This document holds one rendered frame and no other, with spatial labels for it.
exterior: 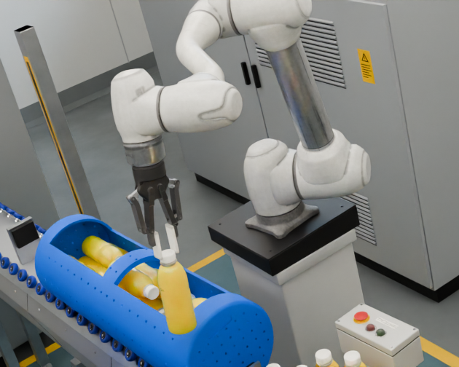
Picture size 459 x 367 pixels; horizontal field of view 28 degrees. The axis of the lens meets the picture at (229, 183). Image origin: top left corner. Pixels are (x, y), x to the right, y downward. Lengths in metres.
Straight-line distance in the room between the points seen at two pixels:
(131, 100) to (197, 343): 0.66
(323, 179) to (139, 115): 0.89
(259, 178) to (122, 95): 0.90
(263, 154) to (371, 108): 1.17
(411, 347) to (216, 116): 0.79
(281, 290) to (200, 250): 2.22
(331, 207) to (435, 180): 1.11
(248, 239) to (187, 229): 2.41
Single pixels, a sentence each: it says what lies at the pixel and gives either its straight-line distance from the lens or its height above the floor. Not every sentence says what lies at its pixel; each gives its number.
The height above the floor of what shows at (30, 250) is 0.97.
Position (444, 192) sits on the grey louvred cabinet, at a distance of 4.05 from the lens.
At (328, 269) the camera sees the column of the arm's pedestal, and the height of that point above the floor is 0.91.
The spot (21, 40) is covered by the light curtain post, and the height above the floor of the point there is 1.67.
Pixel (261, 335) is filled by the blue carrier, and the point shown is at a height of 1.09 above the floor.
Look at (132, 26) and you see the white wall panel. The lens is 7.94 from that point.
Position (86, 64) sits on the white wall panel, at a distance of 7.80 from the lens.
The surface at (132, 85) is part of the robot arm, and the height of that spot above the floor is 1.87.
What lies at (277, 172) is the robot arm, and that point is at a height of 1.28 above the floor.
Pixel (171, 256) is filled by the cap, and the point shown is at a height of 1.45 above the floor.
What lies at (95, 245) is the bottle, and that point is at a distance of 2.95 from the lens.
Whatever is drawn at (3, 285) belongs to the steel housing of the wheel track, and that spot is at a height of 0.87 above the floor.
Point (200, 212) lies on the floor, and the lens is 5.44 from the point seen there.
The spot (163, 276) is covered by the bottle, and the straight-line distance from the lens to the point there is 2.17.
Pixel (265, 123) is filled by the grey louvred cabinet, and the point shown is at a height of 0.68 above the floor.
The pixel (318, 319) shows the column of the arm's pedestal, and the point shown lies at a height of 0.76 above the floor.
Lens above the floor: 2.51
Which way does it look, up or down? 26 degrees down
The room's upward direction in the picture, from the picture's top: 15 degrees counter-clockwise
